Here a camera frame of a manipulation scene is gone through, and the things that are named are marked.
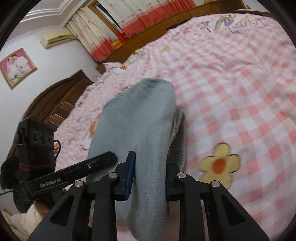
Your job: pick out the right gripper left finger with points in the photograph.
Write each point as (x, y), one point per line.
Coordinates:
(87, 210)

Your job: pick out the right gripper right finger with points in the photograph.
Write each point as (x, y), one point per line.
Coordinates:
(208, 211)

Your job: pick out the grey pants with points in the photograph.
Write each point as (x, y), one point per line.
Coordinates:
(143, 119)

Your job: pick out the person's left hand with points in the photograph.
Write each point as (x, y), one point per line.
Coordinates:
(41, 208)

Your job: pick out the dark wooden headboard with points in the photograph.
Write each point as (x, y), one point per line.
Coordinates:
(54, 104)

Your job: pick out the framed wedding photo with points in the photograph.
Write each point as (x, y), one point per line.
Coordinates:
(16, 67)

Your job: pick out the white air conditioner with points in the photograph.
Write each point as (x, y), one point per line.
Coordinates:
(56, 38)

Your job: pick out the pink checkered bed sheet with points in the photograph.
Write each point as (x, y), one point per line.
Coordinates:
(234, 77)

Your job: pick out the yellow toy on cabinet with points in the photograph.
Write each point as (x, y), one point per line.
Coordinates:
(117, 43)

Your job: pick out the red and white curtain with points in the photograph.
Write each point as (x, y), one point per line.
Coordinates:
(128, 17)

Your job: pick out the long wooden low cabinet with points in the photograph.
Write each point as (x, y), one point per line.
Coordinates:
(173, 27)

